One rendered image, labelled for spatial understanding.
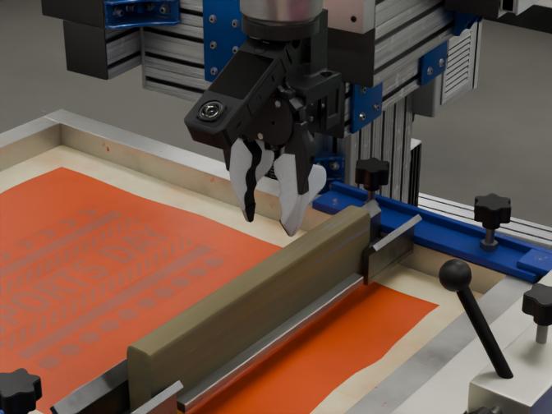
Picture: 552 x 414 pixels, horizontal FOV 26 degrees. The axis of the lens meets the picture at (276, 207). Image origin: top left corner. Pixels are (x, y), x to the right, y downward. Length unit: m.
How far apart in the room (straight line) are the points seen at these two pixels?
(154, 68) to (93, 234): 0.62
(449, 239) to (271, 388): 0.31
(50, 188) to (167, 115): 2.73
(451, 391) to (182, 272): 0.45
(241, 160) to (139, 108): 3.27
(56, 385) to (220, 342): 0.18
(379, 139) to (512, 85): 2.47
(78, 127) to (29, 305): 0.42
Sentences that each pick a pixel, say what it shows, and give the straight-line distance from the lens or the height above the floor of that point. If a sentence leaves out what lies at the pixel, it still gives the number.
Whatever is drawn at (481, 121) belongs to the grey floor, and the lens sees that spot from 4.32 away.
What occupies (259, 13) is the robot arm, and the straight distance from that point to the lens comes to 1.07.
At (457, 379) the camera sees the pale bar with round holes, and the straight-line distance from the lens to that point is 1.08.
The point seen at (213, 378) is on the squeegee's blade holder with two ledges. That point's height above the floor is 0.99.
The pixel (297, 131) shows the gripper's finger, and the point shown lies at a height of 1.22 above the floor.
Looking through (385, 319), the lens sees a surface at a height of 0.95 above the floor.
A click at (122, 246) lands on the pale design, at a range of 1.47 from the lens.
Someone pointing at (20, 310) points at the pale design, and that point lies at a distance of 1.36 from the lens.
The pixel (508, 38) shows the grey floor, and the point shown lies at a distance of 5.21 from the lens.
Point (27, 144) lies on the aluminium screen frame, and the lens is 1.71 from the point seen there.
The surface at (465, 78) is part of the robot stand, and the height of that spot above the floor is 0.80.
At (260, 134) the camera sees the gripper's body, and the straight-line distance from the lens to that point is 1.12.
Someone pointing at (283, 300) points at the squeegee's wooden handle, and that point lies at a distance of 1.22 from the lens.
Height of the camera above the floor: 1.66
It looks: 27 degrees down
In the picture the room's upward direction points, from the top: straight up
